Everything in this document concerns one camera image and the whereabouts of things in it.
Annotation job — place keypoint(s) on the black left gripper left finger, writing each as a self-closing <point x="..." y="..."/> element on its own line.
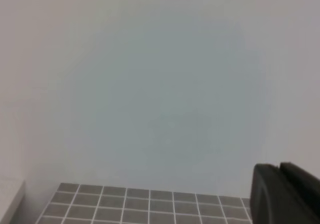
<point x="273" y="200"/>

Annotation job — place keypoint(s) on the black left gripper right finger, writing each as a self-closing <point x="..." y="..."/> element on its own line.
<point x="300" y="197"/>

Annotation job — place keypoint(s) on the grey grid tablecloth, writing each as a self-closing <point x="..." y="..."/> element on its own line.
<point x="92" y="204"/>

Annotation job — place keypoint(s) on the white side table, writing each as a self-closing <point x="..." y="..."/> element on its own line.
<point x="12" y="192"/>

